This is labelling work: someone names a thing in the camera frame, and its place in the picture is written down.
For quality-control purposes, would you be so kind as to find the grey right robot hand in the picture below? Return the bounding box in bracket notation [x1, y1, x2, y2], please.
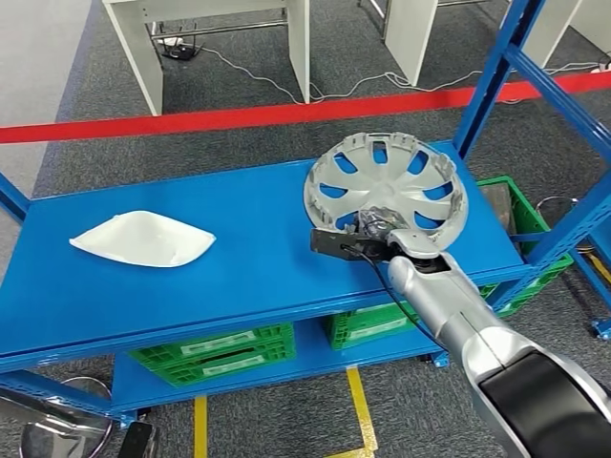
[355, 208, 409, 246]

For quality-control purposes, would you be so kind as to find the silver wheel hubcap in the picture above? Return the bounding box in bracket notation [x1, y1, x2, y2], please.
[303, 131, 471, 245]

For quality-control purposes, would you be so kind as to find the blue metal shelf rack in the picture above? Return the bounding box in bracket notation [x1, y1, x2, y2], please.
[572, 207, 611, 344]
[0, 0, 611, 432]

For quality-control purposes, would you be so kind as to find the white plastic car part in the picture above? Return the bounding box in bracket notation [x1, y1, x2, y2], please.
[69, 210, 217, 269]

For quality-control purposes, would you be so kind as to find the white desk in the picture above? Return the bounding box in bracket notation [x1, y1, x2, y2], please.
[519, 0, 611, 70]
[102, 0, 312, 117]
[357, 0, 440, 89]

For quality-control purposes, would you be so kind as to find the tall green plastic crate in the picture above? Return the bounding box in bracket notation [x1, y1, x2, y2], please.
[477, 175, 574, 300]

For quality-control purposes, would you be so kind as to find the red barrier belt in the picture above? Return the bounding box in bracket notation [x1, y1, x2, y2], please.
[0, 70, 611, 146]

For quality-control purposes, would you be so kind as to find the chrome stanchion base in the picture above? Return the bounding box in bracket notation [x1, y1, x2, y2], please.
[533, 195, 582, 249]

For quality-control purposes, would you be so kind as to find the power strip with plugs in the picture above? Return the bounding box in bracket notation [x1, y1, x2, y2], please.
[156, 35, 205, 62]

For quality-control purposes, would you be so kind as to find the dark robot foot plate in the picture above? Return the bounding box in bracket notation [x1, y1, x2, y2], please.
[116, 420, 159, 458]

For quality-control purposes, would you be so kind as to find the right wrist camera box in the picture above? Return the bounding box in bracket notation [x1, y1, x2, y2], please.
[310, 226, 398, 262]

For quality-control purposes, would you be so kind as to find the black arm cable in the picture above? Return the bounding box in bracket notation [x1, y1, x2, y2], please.
[340, 245, 446, 350]

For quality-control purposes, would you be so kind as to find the chrome stanchion post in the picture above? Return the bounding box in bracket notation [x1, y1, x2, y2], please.
[0, 376, 116, 458]

